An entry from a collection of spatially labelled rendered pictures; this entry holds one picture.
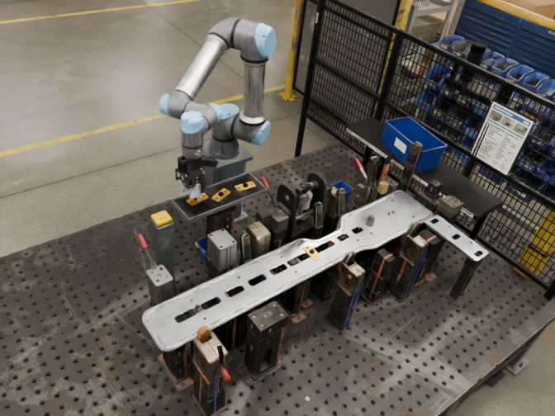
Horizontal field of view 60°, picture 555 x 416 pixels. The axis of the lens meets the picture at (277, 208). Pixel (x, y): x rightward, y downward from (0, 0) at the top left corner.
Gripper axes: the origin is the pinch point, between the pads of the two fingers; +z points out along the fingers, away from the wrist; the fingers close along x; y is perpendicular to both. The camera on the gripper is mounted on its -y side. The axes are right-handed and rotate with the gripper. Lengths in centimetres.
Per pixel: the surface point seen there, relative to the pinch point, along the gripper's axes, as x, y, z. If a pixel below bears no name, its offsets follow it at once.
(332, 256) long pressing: 44, -34, 21
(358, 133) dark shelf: -6, -117, 18
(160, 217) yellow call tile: -3.3, 14.7, 5.2
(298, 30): -182, -264, 48
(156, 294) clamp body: 15.2, 30.5, 20.1
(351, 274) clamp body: 56, -30, 18
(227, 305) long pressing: 34.8, 14.2, 21.2
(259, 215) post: 14.1, -20.7, 11.6
